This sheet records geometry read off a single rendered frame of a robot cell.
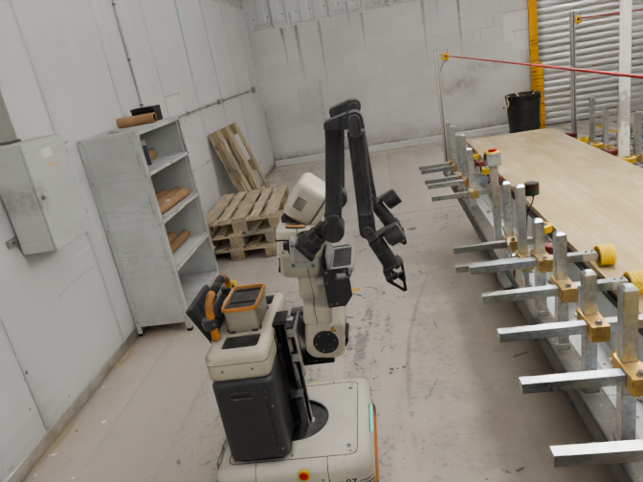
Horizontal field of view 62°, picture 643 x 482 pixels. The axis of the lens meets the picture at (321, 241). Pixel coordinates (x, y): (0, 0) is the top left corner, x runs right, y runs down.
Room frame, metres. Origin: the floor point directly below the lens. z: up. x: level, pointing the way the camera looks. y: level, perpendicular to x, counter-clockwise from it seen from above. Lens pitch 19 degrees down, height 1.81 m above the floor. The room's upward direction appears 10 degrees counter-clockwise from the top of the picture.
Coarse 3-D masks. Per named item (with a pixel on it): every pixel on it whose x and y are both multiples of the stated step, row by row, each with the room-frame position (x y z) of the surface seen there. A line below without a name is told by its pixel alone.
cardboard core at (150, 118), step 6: (144, 114) 4.29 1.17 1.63; (150, 114) 4.28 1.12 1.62; (120, 120) 4.31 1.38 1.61; (126, 120) 4.29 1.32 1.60; (132, 120) 4.29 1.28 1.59; (138, 120) 4.28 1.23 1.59; (144, 120) 4.27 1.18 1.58; (150, 120) 4.27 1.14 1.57; (156, 120) 4.32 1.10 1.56; (120, 126) 4.31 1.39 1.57; (126, 126) 4.31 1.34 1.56
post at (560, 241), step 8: (560, 232) 1.61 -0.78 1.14; (560, 240) 1.61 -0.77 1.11; (560, 248) 1.61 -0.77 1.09; (560, 256) 1.61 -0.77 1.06; (560, 264) 1.61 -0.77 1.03; (560, 272) 1.61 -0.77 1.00; (560, 304) 1.61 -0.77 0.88; (560, 312) 1.61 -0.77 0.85; (560, 320) 1.61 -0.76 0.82; (568, 336) 1.60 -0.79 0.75
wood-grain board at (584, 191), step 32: (544, 128) 4.56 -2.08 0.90; (512, 160) 3.65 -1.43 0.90; (544, 160) 3.49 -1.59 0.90; (576, 160) 3.34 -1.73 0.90; (608, 160) 3.21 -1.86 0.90; (544, 192) 2.79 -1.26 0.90; (576, 192) 2.69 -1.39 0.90; (608, 192) 2.60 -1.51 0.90; (640, 192) 2.51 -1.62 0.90; (576, 224) 2.25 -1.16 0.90; (608, 224) 2.18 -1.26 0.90; (640, 224) 2.11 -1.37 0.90; (640, 256) 1.81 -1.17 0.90
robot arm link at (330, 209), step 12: (336, 120) 1.75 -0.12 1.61; (324, 132) 1.76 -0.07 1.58; (336, 132) 1.75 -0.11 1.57; (336, 144) 1.76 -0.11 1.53; (336, 156) 1.76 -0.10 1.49; (336, 168) 1.76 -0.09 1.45; (336, 180) 1.76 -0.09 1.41; (336, 192) 1.76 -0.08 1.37; (336, 204) 1.76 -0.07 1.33; (336, 216) 1.74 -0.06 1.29; (324, 228) 1.75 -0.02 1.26; (336, 228) 1.74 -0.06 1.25; (336, 240) 1.74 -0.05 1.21
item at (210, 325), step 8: (208, 288) 2.19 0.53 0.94; (224, 288) 2.22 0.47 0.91; (200, 296) 2.09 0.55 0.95; (216, 296) 2.20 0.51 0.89; (224, 296) 2.20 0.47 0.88; (192, 304) 2.01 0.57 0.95; (200, 304) 2.05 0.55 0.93; (216, 304) 2.10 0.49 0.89; (192, 312) 1.96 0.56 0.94; (200, 312) 2.01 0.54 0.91; (216, 312) 2.06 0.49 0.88; (192, 320) 1.96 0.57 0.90; (200, 320) 1.96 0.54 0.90; (208, 320) 1.91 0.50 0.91; (216, 320) 1.92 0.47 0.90; (200, 328) 1.96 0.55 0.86; (208, 328) 1.90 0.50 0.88; (208, 336) 1.95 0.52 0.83
